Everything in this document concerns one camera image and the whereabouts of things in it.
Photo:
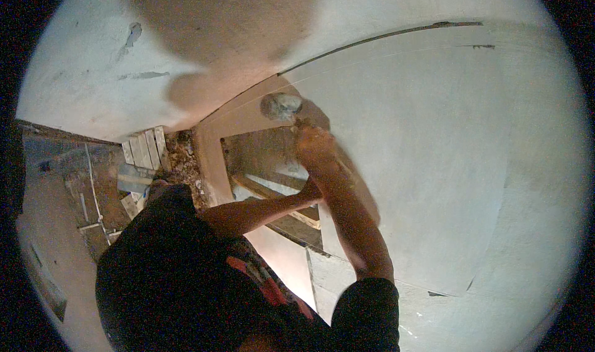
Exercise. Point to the pile of rubble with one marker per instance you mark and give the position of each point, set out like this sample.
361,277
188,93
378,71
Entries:
183,166

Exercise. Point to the person's body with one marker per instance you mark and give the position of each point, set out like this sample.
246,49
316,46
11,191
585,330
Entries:
186,282

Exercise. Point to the stack of wooden planks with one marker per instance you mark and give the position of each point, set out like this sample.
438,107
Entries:
144,147

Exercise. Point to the person's right fingers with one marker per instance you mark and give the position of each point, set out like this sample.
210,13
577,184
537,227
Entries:
307,132

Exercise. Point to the plaster-covered trowel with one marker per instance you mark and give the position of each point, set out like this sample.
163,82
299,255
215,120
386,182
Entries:
280,106

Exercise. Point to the grey board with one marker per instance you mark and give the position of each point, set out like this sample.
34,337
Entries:
132,179

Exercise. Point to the wooden scaffold plank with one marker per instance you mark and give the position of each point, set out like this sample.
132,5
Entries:
274,196

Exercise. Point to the person's left hand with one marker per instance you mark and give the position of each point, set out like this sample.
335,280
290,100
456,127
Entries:
312,191

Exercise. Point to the person's right hand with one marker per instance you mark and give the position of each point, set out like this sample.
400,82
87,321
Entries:
316,145

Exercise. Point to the white pipe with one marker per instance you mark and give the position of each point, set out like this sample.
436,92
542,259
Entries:
94,189

